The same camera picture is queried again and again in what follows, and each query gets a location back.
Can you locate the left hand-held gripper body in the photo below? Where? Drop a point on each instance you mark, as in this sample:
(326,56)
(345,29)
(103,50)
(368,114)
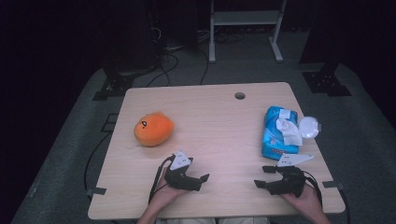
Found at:
(180,182)

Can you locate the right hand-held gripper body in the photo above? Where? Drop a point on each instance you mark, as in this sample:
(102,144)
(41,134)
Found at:
(291,183)

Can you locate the blue wet wipes pack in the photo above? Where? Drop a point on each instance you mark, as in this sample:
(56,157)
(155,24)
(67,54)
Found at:
(274,137)

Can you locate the white wet wipe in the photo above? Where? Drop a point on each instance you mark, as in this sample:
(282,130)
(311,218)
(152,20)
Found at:
(289,132)

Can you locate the orange plush toy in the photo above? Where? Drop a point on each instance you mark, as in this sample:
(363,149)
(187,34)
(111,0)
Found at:
(153,129)

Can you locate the person's left hand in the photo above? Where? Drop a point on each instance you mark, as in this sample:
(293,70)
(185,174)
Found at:
(165,196)

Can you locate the person's right hand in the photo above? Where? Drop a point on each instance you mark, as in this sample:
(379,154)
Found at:
(306,200)

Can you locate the grey tape strip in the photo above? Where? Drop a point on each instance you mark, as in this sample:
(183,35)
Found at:
(96,190)
(332,184)

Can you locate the black stand base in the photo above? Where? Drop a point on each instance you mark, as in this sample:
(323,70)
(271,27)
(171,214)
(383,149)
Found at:
(116,84)
(327,82)

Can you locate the white metal stand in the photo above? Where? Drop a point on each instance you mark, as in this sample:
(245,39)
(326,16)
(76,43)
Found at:
(246,17)

